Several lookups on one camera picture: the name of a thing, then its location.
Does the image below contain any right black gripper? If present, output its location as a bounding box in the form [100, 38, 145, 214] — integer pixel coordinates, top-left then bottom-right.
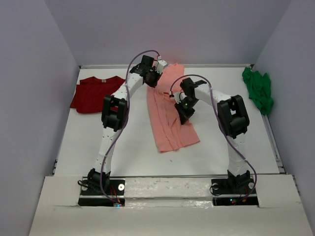
[175, 96, 199, 124]

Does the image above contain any pink polo shirt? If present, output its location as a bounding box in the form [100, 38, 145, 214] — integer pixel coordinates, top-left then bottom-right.
[147, 63, 200, 153]

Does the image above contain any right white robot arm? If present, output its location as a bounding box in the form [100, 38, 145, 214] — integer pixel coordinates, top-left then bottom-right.
[169, 77, 251, 193]

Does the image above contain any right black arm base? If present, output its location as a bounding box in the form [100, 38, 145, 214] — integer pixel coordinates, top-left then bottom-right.
[209, 171, 259, 207]

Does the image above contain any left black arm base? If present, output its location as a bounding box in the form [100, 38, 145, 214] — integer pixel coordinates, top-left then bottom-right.
[77, 169, 126, 208]

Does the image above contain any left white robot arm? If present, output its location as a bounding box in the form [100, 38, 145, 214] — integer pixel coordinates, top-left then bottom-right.
[86, 55, 167, 194]

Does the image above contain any folded red t-shirt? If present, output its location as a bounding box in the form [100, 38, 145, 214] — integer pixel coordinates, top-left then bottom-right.
[70, 76, 125, 114]

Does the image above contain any crumpled green t-shirt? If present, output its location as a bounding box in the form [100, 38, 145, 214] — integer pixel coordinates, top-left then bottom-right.
[242, 67, 274, 115]

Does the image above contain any white foam block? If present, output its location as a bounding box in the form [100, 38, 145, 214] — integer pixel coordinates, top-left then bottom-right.
[124, 177, 213, 199]

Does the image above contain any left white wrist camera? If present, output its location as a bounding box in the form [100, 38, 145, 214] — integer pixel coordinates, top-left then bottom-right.
[154, 59, 167, 74]

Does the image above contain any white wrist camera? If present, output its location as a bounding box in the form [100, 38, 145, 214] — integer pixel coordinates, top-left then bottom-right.
[169, 91, 183, 104]
[154, 59, 167, 74]

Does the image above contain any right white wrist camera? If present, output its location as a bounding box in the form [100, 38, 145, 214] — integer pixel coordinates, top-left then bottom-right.
[169, 91, 183, 104]

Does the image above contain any aluminium rear table rail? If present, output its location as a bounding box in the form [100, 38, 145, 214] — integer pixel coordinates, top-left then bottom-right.
[79, 64, 254, 69]

